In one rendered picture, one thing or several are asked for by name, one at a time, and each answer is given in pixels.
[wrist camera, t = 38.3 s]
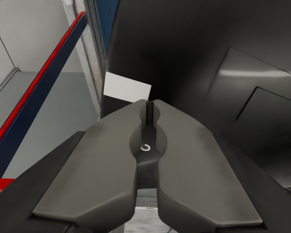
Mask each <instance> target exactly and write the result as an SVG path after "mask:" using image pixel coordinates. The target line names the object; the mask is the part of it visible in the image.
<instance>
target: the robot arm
mask: <svg viewBox="0 0 291 233"><path fill-rule="evenodd" d="M150 115H151V125H153V126H154V128H155V129H156V130H157V137H156V149H157V150H158V151H159V152H160V153H161V155H162V158H161V159H160V160H159V162H158V181H157V202H158V216H159V218H160V220H161V221H162V222H163V223H165V224H166V225H168V226H169V227H171V228H172V229H174V230H175V231H177V232H178V233H291V194H290V193H289V192H288V191H287V190H286V189H285V188H283V187H282V186H281V185H280V184H279V183H278V182H277V181H276V180H274V179H273V178H272V177H271V176H270V175H269V174H267V173H266V172H265V171H264V170H263V169H261V168H260V167H259V166H258V165H257V164H256V163H254V162H253V161H252V160H251V159H250V158H249V157H247V156H246V155H245V154H244V153H243V152H241V151H240V150H239V149H238V148H237V147H235V146H234V145H233V144H232V143H231V142H229V141H228V140H227V139H226V138H225V137H223V136H222V135H214V134H213V133H212V132H211V131H209V130H208V129H207V128H206V127H205V126H204V125H202V124H201V123H200V122H198V121H197V120H195V119H194V118H192V117H191V116H189V115H188V114H186V113H184V112H182V111H180V110H178V109H177V108H175V107H173V106H171V105H169V104H167V103H165V102H164V101H162V100H159V99H156V100H154V101H148V100H145V99H140V100H138V101H136V102H134V103H132V104H129V105H127V106H125V107H123V108H121V109H119V110H117V111H115V112H113V113H111V114H109V115H107V116H105V117H104V118H102V119H101V120H99V121H98V122H96V123H95V124H94V125H92V126H91V127H90V128H88V129H87V130H86V131H77V132H76V133H75V134H73V135H72V136H71V137H69V138H68V139H67V140H65V141H64V142H63V143H61V144H60V145H59V146H58V147H56V148H55V149H54V150H52V151H51V152H50V153H48V154H47V155H46V156H44V157H43V158H42V159H40V160H39V161H38V162H36V163H35V164H34V165H33V166H31V167H30V168H29V169H27V170H26V171H25V172H23V173H22V174H21V175H20V176H18V177H17V178H16V179H15V180H13V181H12V182H11V183H10V184H9V185H8V186H7V187H6V188H5V189H4V190H3V191H2V192H1V193H0V233H109V232H110V231H112V230H114V229H116V228H117V227H119V226H121V225H123V224H124V223H126V222H128V221H129V220H131V218H132V217H133V215H134V213H135V206H136V198H137V191H138V189H137V162H136V159H135V157H134V156H135V154H136V153H137V152H138V151H139V150H140V149H141V147H142V138H141V131H142V129H143V128H144V127H145V126H146V125H149V117H150Z"/></svg>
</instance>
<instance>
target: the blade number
mask: <svg viewBox="0 0 291 233"><path fill-rule="evenodd" d="M136 155H142V156H151V157H156V155H157V149H156V140H151V139H146V138H142V147H141V149H140V150H139V151H138V152H137V153H136Z"/></svg>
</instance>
